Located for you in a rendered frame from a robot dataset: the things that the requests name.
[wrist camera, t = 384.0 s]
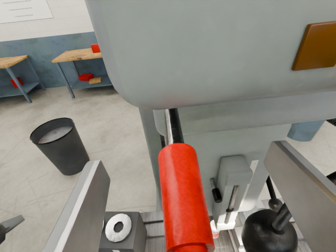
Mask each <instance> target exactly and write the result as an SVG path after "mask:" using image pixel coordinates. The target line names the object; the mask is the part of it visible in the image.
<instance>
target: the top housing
mask: <svg viewBox="0 0 336 252"><path fill-rule="evenodd" d="M84 1H85V4H86V7H87V10H88V14H89V17H90V20H91V23H92V26H93V30H94V33H95V36H96V39H97V42H98V46H99V49H100V52H101V55H102V58H103V62H104V65H105V68H106V71H107V74H108V77H109V79H110V81H111V83H112V85H113V87H114V89H115V90H116V91H117V92H118V93H119V94H120V95H121V96H122V97H123V98H124V99H125V101H127V102H128V103H130V104H131V105H133V106H135V107H138V108H141V109H144V110H164V109H174V108H183V107H192V106H202V105H211V104H220V103H229V102H239V101H248V100H257V99H266V98H276V97H285V96H294V95H304V94H313V93H322V92H331V91H336V64H335V66H333V67H325V68H315V69H306V70H297V71H293V70H292V66H293V64H294V61H295V58H296V55H297V53H298V50H299V47H300V44H301V42H302V39H303V36H304V33H305V31H306V28H307V25H308V24H311V23H321V22H330V21H336V0H84Z"/></svg>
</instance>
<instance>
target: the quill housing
mask: <svg viewBox="0 0 336 252"><path fill-rule="evenodd" d="M291 126H292V123H289V124H280V125H271V126H261V127H252V128H243V129H233V130H224V131H215V132H205V133H196V134H187V135H183V140H184V143H185V144H187V145H190V146H192V147H193V148H194V149H195V151H196V155H197V160H198V165H199V170H200V175H201V180H202V185H203V190H204V195H205V200H206V205H207V210H208V215H212V214H213V207H214V197H213V194H212V185H211V182H210V178H214V180H215V183H216V185H217V182H218V176H219V170H220V163H221V158H222V157H230V156H239V155H243V156H244V158H245V160H246V161H247V163H248V165H249V167H250V168H251V169H252V171H253V176H252V178H251V181H250V183H249V184H247V187H246V190H245V193H244V195H243V198H242V201H241V204H240V207H239V210H238V212H243V211H249V210H251V209H252V208H253V207H254V206H255V204H256V202H257V200H258V198H259V196H260V193H261V191H262V189H263V187H264V185H265V182H266V180H267V178H268V176H269V173H268V171H267V169H266V167H265V165H264V160H265V157H266V155H267V152H268V150H269V147H270V145H271V142H273V141H282V140H285V139H286V137H287V135H288V132H289V130H290V128H291Z"/></svg>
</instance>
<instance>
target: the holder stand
mask: <svg viewBox="0 0 336 252"><path fill-rule="evenodd" d="M146 239H147V230H146V227H145V225H144V222H143V220H142V217H141V215H140V212H139V211H105V215H104V220H103V226H102V232H101V238H100V244H99V249H98V252H145V247H146Z"/></svg>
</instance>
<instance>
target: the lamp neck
mask: <svg viewBox="0 0 336 252"><path fill-rule="evenodd" d="M292 217H293V216H292V215H291V213H290V211H289V209H288V207H287V206H286V204H285V202H284V204H283V205H282V207H281V208H280V210H279V211H278V213H277V214H276V216H275V217H274V219H273V220H272V222H271V225H272V227H273V228H274V229H275V230H278V231H281V230H282V229H283V228H284V226H285V225H286V224H287V223H288V221H289V220H290V219H291V218H292Z"/></svg>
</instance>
